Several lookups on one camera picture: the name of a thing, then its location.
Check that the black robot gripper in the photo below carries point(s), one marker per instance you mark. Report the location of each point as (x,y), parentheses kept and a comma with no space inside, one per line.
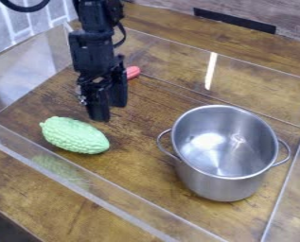
(94,61)

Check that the green bumpy bitter gourd toy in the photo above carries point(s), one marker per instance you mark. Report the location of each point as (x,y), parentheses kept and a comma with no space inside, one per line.
(74,135)

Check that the silver metal pot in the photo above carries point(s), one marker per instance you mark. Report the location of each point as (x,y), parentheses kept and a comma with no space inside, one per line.
(224,149)

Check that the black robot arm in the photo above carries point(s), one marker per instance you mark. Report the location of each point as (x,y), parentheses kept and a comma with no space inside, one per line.
(102,82)

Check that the spoon with red handle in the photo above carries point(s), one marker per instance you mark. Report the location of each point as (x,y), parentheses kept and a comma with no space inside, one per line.
(133,72)

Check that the black strip on wall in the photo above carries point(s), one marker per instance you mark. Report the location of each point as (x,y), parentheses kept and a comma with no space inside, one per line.
(236,21)

